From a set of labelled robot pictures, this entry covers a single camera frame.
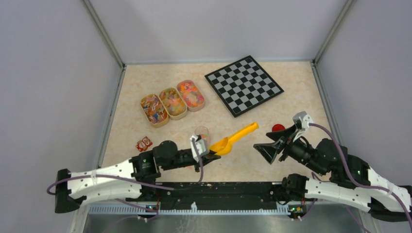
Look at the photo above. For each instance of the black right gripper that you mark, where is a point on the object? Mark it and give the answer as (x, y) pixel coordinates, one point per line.
(269, 150)

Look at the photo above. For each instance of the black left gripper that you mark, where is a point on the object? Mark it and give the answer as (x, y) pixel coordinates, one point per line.
(209, 158)

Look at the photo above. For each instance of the yellow plastic scoop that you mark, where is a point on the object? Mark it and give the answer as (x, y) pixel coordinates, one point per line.
(224, 146)

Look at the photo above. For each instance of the clear glass jar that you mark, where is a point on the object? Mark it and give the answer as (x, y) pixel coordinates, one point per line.
(203, 132)

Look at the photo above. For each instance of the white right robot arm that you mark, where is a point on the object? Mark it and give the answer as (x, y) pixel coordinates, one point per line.
(352, 181)

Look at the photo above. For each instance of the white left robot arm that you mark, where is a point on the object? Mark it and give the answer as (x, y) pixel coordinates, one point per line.
(130, 179)

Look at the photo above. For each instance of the pink tray with candies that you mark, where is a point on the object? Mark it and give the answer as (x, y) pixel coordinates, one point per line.
(191, 95)

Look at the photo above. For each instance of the red jar lid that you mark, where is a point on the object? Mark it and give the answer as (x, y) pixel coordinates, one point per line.
(278, 127)

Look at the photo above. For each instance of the black white chessboard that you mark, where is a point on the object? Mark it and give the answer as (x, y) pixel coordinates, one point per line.
(243, 85)

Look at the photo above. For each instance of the red owl toy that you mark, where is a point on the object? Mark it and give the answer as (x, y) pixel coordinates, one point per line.
(143, 144)

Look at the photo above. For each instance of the cream tray with gummies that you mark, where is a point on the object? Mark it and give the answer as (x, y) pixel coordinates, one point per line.
(173, 103)

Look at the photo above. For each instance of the yellow tray with lollipops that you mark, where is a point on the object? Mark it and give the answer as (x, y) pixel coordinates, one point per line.
(154, 110)

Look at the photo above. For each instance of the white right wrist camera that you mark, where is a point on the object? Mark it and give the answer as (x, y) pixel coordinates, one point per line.
(302, 122)

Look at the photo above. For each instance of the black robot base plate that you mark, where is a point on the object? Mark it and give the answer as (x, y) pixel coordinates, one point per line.
(219, 195)

